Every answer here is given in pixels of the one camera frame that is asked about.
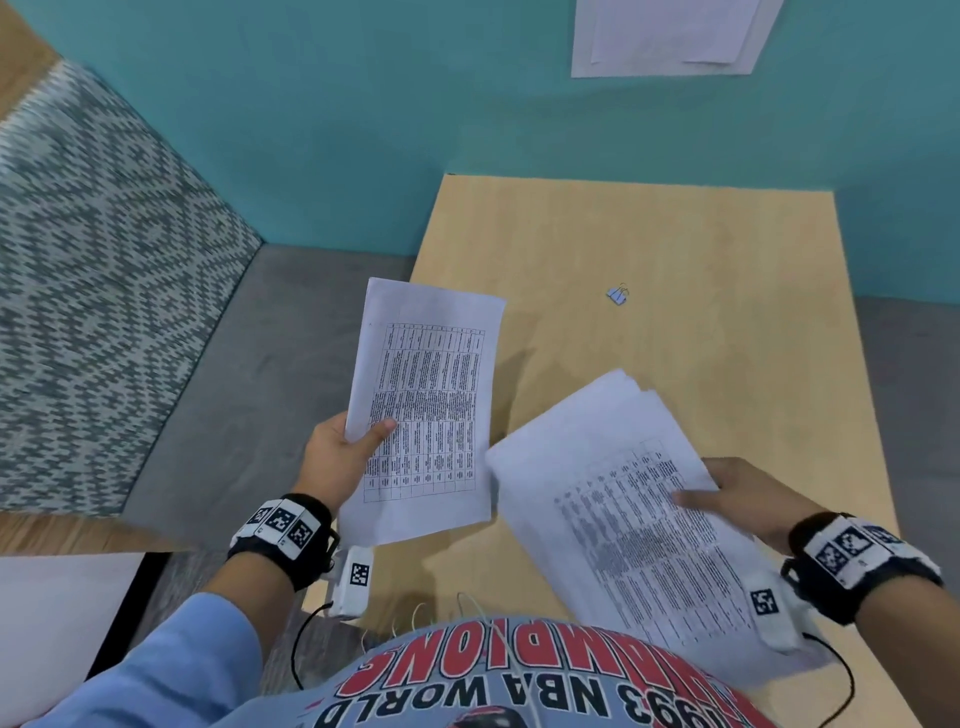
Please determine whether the person's left hand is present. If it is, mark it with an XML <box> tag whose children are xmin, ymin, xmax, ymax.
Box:
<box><xmin>292</xmin><ymin>411</ymin><xmax>399</xmax><ymax>519</ymax></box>

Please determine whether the small white wall paper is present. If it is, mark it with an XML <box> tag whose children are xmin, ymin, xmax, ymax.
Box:
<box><xmin>590</xmin><ymin>0</ymin><xmax>762</xmax><ymax>65</ymax></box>

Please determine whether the thin black cable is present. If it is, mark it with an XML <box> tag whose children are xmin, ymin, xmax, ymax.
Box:
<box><xmin>801</xmin><ymin>632</ymin><xmax>858</xmax><ymax>728</ymax></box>
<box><xmin>290</xmin><ymin>600</ymin><xmax>335</xmax><ymax>691</ymax></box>

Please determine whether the large white wall paper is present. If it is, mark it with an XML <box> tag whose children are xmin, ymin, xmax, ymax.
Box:
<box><xmin>571</xmin><ymin>0</ymin><xmax>785</xmax><ymax>79</ymax></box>

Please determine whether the person's right hand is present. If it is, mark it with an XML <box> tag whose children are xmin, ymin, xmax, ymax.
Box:
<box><xmin>669</xmin><ymin>457</ymin><xmax>828</xmax><ymax>556</ymax></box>

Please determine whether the person's printed shirt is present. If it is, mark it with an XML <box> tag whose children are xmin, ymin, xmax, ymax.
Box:
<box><xmin>22</xmin><ymin>592</ymin><xmax>781</xmax><ymax>728</ymax></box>

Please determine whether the person's right forearm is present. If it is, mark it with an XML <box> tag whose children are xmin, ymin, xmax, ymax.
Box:
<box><xmin>851</xmin><ymin>573</ymin><xmax>960</xmax><ymax>728</ymax></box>

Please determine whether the white board with black edge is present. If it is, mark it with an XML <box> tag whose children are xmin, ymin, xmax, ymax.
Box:
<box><xmin>0</xmin><ymin>552</ymin><xmax>174</xmax><ymax>706</ymax></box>

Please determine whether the printed paper sheet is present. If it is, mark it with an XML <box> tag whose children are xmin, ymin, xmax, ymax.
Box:
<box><xmin>337</xmin><ymin>277</ymin><xmax>507</xmax><ymax>549</ymax></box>

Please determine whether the person's left forearm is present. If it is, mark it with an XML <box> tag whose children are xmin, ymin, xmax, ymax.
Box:
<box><xmin>198</xmin><ymin>551</ymin><xmax>320</xmax><ymax>665</ymax></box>

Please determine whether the stack of printed papers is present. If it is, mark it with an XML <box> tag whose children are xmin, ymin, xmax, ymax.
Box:
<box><xmin>485</xmin><ymin>369</ymin><xmax>834</xmax><ymax>687</ymax></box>

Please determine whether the grey patterned rug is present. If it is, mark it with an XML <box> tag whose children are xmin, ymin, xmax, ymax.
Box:
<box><xmin>0</xmin><ymin>60</ymin><xmax>264</xmax><ymax>519</ymax></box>

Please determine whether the black wristband with marker tags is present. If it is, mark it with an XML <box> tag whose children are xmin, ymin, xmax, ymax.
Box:
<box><xmin>227</xmin><ymin>492</ymin><xmax>341</xmax><ymax>594</ymax></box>
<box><xmin>781</xmin><ymin>511</ymin><xmax>945</xmax><ymax>627</ymax></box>

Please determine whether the thin white cable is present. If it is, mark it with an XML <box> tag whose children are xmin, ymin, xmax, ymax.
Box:
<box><xmin>408</xmin><ymin>591</ymin><xmax>490</xmax><ymax>633</ymax></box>

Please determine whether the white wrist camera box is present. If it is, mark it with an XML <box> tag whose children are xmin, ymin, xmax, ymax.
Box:
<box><xmin>327</xmin><ymin>546</ymin><xmax>376</xmax><ymax>621</ymax></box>
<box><xmin>741</xmin><ymin>570</ymin><xmax>808</xmax><ymax>654</ymax></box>

